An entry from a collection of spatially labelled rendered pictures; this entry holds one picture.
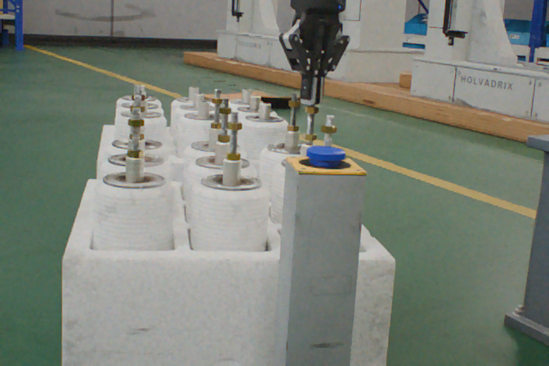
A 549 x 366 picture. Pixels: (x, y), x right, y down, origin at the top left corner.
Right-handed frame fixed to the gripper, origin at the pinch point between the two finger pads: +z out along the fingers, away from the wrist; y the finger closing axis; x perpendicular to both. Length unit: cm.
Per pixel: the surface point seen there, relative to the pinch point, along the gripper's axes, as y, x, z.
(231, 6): 302, 323, -10
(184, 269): -25.9, -4.0, 19.2
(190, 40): 427, 504, 25
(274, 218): -4.4, 1.6, 18.0
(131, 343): -30.4, -0.4, 28.3
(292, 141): 6.6, 8.7, 9.2
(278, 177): -4.5, 1.2, 12.1
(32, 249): -10, 56, 36
